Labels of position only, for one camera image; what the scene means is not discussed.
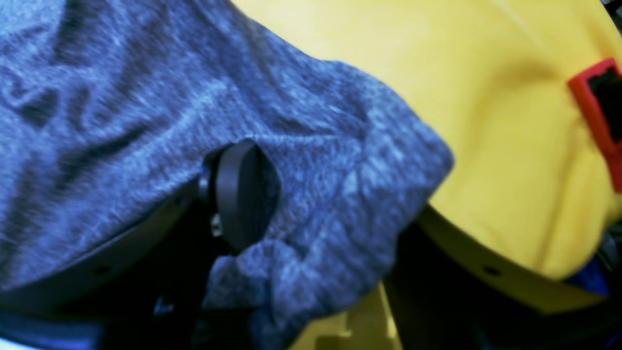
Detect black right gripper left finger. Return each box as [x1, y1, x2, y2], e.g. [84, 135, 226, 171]
[1, 141, 273, 350]

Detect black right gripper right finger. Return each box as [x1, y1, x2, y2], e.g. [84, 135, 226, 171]
[384, 207, 621, 350]

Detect grey long-sleeve T-shirt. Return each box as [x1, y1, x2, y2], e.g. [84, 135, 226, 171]
[1, 0, 453, 350]

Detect yellow table cloth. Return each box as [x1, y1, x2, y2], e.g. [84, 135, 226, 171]
[231, 0, 622, 350]

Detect red black clamp right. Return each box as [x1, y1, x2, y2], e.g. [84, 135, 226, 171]
[567, 58, 622, 193]

